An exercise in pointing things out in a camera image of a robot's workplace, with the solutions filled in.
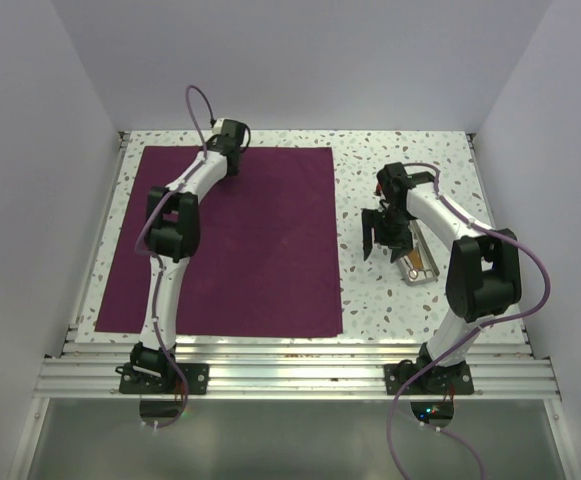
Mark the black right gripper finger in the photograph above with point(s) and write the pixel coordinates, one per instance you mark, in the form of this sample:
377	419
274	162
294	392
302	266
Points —
368	225
400	252

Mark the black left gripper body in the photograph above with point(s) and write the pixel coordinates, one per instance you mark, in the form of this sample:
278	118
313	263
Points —
234	172

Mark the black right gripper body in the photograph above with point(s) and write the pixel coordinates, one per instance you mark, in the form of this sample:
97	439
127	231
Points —
392	227

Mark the orange bandage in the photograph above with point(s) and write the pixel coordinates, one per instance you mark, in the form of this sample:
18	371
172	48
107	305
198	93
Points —
415	260

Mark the steel instrument tray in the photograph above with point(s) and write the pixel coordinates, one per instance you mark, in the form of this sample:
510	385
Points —
419	244

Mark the steel forceps scissors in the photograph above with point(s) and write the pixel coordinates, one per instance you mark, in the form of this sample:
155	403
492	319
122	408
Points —
420	275

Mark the purple cloth mat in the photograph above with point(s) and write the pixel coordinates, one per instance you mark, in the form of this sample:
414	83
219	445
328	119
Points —
267	264

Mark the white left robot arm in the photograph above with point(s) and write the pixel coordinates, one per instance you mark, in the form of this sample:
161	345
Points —
171	237

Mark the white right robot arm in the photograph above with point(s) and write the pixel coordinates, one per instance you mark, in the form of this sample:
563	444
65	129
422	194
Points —
483	277

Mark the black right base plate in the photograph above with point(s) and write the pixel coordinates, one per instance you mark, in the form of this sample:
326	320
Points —
456	379

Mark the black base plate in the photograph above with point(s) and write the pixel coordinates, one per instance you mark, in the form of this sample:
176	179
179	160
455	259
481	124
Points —
456	379
192	377

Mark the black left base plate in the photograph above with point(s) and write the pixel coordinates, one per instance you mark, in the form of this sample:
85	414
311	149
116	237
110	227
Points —
192	377

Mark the aluminium rail frame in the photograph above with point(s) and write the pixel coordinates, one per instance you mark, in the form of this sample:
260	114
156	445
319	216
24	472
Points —
298	408

